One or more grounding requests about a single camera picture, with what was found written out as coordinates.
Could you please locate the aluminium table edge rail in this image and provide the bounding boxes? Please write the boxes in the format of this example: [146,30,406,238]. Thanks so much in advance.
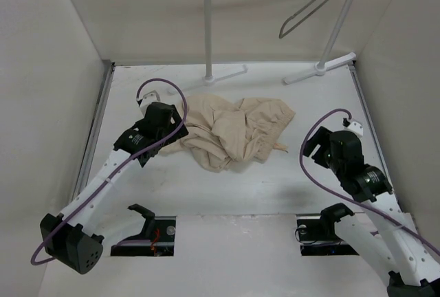
[69,60,115,201]

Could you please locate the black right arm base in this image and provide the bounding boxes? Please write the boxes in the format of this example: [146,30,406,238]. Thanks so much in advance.
[294,203,358,256]

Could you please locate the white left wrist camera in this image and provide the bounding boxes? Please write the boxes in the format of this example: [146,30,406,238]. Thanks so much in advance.
[137,90,161,116]

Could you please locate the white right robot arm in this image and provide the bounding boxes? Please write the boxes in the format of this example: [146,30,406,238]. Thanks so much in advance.
[300,126,439,296]

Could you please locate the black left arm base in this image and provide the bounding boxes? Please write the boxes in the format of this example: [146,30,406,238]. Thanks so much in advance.
[109,203,177,257]

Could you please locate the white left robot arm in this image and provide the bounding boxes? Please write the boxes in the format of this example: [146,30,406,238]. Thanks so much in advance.
[37,102,188,274]

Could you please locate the beige trousers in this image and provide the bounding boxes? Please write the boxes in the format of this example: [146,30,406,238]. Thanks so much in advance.
[159,93,296,173]

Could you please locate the white clothes rack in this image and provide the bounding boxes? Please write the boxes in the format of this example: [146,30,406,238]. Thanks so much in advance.
[167,0,369,96]

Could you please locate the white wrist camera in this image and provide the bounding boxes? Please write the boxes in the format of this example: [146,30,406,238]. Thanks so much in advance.
[137,90,161,116]
[342,118,364,138]

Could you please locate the grey wire hanger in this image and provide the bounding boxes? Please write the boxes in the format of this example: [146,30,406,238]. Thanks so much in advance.
[278,0,330,39]

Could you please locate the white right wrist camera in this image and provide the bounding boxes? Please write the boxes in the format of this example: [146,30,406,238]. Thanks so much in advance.
[342,118,364,138]

